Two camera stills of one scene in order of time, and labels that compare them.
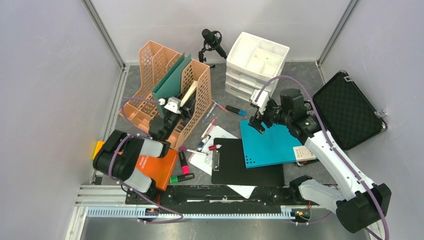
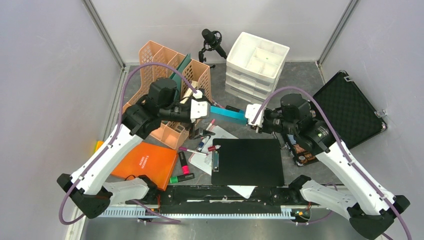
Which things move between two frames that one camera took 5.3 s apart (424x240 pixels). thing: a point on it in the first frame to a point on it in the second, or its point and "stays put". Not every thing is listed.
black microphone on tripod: x=212 y=40 stays put
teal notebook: x=275 y=146 to x=234 y=116
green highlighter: x=182 y=177 stays put
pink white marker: x=207 y=129 stays put
